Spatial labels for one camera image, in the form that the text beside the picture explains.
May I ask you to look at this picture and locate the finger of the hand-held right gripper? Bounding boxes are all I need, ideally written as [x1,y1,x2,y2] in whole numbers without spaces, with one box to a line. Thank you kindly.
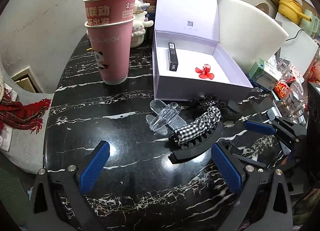
[231,152,301,178]
[243,116,307,150]

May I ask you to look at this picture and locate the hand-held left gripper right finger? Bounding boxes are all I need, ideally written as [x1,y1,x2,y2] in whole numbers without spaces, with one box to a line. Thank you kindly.
[211,143,294,231]

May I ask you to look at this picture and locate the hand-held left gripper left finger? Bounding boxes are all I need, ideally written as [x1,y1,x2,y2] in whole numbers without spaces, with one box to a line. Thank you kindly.
[26,140,110,231]

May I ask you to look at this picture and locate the black claw hair clip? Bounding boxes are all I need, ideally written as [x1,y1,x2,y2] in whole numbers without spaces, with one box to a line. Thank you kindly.
[187,96,220,109]

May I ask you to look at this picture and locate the lavender gift box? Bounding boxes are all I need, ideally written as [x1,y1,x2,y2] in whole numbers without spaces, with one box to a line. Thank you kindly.
[152,0,253,101]

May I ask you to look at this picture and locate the glass mug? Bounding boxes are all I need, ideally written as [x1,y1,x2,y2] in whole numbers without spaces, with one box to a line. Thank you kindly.
[279,87,307,123]

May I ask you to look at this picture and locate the red snack packet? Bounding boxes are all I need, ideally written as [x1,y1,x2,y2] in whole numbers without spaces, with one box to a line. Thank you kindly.
[274,82,288,97]

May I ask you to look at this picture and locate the green and white medicine box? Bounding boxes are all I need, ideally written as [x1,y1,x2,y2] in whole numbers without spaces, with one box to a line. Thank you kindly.
[247,57,282,92]

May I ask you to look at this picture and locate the clear glass cup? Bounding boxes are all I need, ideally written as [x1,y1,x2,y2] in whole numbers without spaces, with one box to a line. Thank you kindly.
[276,57,304,83]

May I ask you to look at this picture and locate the red claw hair clip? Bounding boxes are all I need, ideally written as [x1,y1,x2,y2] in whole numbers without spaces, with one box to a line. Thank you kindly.
[195,64,216,80]

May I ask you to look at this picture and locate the clear plastic hair clip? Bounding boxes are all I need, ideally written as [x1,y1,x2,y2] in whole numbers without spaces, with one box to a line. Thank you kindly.
[146,100,187,136]

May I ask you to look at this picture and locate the white flat board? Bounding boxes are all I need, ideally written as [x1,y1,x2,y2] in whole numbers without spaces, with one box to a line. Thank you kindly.
[275,12,319,77]

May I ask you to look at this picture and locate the red plaid scarf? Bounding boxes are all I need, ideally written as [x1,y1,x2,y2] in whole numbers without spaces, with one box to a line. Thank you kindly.
[0,89,52,134]

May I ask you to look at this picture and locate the white foam board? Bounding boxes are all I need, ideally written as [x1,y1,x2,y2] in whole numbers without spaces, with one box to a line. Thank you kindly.
[216,0,289,74]

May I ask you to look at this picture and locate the pale green jug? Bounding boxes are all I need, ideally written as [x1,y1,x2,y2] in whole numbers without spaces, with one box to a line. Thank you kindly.
[300,9,320,37]

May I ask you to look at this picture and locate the black lipstick box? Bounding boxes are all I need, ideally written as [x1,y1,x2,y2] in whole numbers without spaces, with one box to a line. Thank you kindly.
[167,42,179,72]

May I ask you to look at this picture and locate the wooden frames stack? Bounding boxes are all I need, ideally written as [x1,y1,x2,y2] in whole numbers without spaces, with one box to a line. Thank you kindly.
[11,66,43,94]

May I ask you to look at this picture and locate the pink paper cup with panda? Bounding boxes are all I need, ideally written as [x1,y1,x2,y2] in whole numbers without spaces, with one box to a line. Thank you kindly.
[84,16,136,85]

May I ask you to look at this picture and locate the woven round coaster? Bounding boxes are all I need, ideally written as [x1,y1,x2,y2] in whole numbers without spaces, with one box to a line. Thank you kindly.
[255,2,269,13]

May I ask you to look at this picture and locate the yellow pot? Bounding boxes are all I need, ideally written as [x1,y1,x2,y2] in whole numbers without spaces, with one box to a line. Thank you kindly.
[278,0,312,23]

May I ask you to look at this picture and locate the white Cinnamoroll figure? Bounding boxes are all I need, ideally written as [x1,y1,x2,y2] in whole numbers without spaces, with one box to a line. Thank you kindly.
[130,0,154,48]

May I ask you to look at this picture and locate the dark jar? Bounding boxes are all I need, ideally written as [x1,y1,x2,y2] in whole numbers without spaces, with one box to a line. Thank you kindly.
[146,6,157,40]

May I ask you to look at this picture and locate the pink paper cup with lettering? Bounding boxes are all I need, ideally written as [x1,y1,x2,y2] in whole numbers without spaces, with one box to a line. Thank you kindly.
[83,0,138,25]

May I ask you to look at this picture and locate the black cable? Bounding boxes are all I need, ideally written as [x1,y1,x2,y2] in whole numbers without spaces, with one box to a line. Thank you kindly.
[284,29,304,44]

